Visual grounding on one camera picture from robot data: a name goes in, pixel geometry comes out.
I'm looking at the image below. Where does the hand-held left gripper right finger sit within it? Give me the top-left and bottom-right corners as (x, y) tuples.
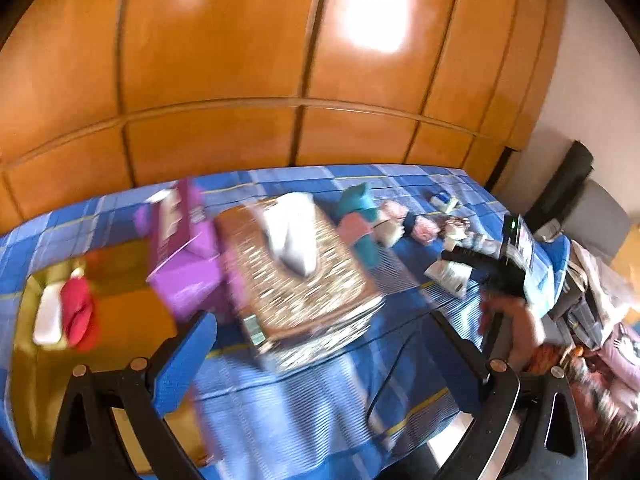
(430, 309), (588, 480)

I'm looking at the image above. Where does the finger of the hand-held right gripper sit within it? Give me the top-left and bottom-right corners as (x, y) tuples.
(441, 249), (496, 275)

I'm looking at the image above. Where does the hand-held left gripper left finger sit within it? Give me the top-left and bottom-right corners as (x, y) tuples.
(50, 311), (218, 480)

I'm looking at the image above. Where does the red soft cloth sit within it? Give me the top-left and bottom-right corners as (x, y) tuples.
(61, 275), (101, 352)

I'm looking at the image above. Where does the white soft pad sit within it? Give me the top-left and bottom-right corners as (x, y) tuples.
(32, 285), (69, 346)

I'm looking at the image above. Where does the person's right hand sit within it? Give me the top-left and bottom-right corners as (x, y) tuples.
(477, 294), (547, 372)

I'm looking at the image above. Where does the brown white patterned scrunchie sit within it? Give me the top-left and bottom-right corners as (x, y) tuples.
(440, 215), (471, 241)

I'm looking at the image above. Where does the white and blue packet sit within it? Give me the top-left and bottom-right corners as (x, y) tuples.
(430, 192), (460, 214)

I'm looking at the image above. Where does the golden tray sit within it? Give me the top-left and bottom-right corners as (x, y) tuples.
(10, 240), (213, 466)

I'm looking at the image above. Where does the pile of clothes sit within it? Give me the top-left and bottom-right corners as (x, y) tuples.
(550, 237), (640, 386)

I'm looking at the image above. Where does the purple cardboard box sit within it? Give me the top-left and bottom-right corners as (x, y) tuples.
(134, 177), (236, 323)

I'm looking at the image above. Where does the pink and teal sock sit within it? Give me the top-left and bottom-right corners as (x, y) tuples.
(340, 212), (382, 269)

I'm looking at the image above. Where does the grey chair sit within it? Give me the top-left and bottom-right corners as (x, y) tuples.
(540, 180), (631, 262)

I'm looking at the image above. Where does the person's patterned clothing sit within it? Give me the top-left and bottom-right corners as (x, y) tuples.
(522, 342), (640, 466)

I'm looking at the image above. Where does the black rolled mat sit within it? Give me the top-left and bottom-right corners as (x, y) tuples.
(525, 140), (595, 233)

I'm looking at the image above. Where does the teal cloth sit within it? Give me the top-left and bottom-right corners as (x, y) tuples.
(336, 183), (381, 223)

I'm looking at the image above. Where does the blue plaid bedsheet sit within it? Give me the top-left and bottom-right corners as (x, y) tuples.
(0, 164), (572, 480)

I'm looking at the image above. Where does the brown patterned tissue box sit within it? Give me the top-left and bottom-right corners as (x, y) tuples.
(215, 197), (386, 374)

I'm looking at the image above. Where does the white tissue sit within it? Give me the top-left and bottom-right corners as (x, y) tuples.
(260, 192), (321, 277)

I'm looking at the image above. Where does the wooden wardrobe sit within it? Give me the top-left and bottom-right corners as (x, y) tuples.
(0, 0), (568, 235)

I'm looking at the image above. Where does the black cable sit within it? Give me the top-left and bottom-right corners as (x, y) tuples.
(367, 340), (422, 442)

